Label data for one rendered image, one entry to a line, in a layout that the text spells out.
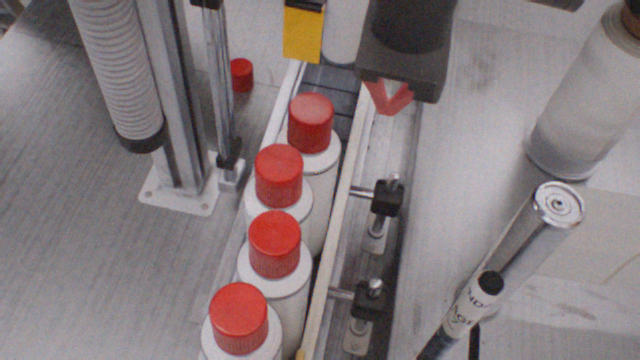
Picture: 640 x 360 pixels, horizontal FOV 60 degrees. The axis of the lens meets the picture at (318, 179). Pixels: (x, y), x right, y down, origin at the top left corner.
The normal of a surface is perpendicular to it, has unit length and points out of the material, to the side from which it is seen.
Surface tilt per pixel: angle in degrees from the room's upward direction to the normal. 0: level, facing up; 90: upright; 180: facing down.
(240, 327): 2
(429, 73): 0
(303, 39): 90
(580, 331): 0
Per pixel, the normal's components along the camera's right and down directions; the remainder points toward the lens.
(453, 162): 0.07, -0.55
